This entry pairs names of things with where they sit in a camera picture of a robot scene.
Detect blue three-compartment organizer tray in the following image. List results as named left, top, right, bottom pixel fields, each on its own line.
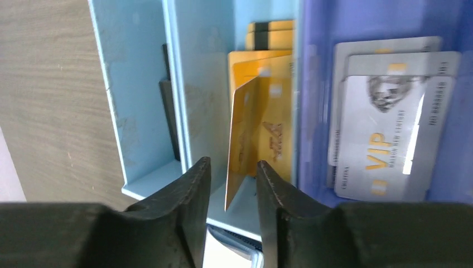
left=89, top=1, right=472, bottom=240

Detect silver VIP cards stack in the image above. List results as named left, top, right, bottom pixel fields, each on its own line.
left=327, top=36, right=461, bottom=202

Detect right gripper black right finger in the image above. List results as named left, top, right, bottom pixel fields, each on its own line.
left=256, top=161, right=472, bottom=267

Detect gold credit card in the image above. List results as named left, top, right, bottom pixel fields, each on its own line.
left=225, top=77, right=259, bottom=210

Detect blue card holder wallet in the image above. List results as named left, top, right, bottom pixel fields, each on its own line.
left=202, top=225, right=264, bottom=267

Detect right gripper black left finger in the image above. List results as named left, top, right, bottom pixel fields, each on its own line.
left=1, top=157, right=211, bottom=267

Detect gold cards stack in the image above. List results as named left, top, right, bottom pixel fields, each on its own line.
left=228, top=20, right=295, bottom=181

